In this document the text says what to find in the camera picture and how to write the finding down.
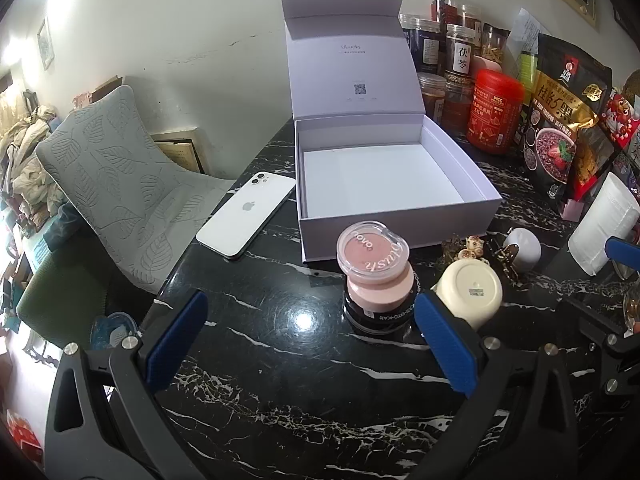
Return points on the green chair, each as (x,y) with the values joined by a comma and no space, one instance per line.
(65,285)

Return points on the tall jar red contents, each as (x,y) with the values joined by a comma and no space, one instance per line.
(442,5)

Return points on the red snack bag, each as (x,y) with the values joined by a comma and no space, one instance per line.
(622,115)

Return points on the clear jar yellow slices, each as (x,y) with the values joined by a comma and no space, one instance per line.
(495,40)

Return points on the black and gold cereal bag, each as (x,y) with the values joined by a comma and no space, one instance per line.
(565,110)

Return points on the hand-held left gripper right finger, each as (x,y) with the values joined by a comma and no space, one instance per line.
(445,345)

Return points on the dark purple jar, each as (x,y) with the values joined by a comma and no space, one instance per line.
(425,42)

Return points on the white tissue pack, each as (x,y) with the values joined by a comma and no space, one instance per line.
(605,220)

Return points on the white round cap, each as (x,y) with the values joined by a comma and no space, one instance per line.
(522,250)

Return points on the small jar orange contents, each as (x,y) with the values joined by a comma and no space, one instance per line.
(432,92)

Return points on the red canister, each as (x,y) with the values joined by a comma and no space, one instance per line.
(492,115)

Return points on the white gift box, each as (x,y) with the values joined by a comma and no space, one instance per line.
(375,175)

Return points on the pink container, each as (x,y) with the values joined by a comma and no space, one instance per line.
(487,65)

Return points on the blue lidded container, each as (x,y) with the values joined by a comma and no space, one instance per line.
(110,327)

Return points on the grey leaf pattern cushion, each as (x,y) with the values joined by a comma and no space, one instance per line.
(130,180)

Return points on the white paper sheet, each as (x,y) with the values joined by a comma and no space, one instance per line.
(525,25)

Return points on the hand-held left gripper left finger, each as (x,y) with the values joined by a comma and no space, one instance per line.
(180,340)

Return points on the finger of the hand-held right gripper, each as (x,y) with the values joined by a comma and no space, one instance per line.
(622,249)
(600,327)

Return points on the clear jar blue label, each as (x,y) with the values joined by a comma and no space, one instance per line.
(405,35)

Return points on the small wall picture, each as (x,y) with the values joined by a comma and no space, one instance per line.
(45,42)

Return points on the black round cosmetic jar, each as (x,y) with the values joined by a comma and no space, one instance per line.
(370,321)

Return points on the clear jar brown contents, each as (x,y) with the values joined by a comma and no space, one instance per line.
(470,15)

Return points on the pink round cosmetic jar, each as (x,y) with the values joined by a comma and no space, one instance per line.
(375,294)

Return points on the green canister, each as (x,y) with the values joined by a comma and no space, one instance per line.
(527,67)

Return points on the bear charm star hair clip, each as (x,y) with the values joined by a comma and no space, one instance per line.
(472,247)

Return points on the pink blush compact clear lid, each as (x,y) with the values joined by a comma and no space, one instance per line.
(372,250)

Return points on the pile of clothes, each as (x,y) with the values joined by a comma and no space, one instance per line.
(25,150)

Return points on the cream cup with pink rim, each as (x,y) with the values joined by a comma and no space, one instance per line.
(470,290)

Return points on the clear jar dark red contents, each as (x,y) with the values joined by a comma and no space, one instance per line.
(457,102)

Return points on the wooden picture frame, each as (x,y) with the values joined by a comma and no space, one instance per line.
(177,152)

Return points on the brown bear hair clip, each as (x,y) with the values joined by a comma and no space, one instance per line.
(500,260)

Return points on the white smartphone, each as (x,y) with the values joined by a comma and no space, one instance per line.
(240,220)

